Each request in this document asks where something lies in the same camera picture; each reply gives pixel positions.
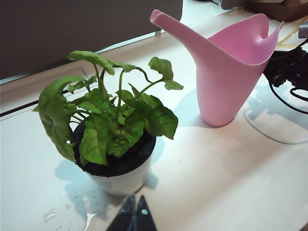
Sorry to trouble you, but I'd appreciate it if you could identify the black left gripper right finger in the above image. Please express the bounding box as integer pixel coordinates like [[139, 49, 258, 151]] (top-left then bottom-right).
[[134, 194, 158, 231]]

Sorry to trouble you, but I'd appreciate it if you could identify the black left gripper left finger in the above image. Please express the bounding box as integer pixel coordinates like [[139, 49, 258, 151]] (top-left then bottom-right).
[[105, 193, 137, 231]]

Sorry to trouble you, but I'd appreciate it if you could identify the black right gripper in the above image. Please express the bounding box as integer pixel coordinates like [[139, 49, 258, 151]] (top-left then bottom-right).
[[263, 45, 308, 89]]

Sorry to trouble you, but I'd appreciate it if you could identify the pink plastic watering can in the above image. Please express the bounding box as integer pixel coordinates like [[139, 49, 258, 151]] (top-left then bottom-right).
[[149, 9, 284, 128]]

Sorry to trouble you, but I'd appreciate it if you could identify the green plant in white pot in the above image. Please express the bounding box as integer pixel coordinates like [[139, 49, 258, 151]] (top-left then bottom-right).
[[32, 50, 184, 196]]

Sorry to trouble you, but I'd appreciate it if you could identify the brown cardboard box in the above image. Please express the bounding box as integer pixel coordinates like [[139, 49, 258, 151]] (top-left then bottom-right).
[[247, 0, 308, 23]]

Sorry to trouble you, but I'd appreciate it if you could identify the grey rounded divider panel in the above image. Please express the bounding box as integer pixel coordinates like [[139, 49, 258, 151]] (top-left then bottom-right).
[[0, 0, 183, 80]]

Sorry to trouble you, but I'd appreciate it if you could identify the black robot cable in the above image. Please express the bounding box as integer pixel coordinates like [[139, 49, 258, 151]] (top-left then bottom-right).
[[268, 79, 308, 113]]

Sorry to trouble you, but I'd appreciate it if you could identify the grey metal bracket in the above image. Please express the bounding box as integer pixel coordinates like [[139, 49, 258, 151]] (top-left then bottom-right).
[[298, 24, 308, 39]]

